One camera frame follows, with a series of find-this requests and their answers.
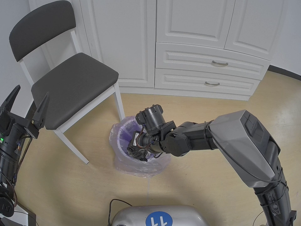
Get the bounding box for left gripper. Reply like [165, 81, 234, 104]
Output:
[0, 85, 50, 158]

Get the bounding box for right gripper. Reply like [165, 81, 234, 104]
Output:
[128, 130, 154, 153]

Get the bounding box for black plastic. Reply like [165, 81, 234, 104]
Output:
[127, 146, 149, 162]

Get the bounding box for purple plastic bag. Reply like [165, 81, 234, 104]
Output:
[109, 116, 171, 176]

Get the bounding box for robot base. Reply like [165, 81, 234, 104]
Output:
[113, 204, 210, 226]

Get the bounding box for white trash bin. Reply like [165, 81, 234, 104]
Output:
[116, 123, 171, 174]

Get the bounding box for white chair grey cushions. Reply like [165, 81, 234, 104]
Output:
[9, 0, 126, 165]

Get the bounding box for white wardrobe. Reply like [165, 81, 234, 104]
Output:
[26, 0, 288, 101]

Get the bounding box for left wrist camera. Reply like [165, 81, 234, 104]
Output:
[0, 107, 13, 137]

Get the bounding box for black cable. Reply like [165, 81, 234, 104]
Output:
[108, 199, 133, 225]

